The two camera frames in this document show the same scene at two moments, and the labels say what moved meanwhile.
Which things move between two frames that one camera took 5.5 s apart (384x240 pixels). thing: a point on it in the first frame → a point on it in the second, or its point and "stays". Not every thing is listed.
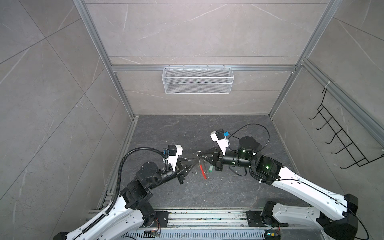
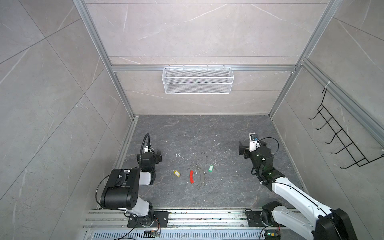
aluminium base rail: (218, 220) stays
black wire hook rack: (358, 159) stays
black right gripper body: (231, 160) → (247, 153)
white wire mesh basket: (197, 80) stays
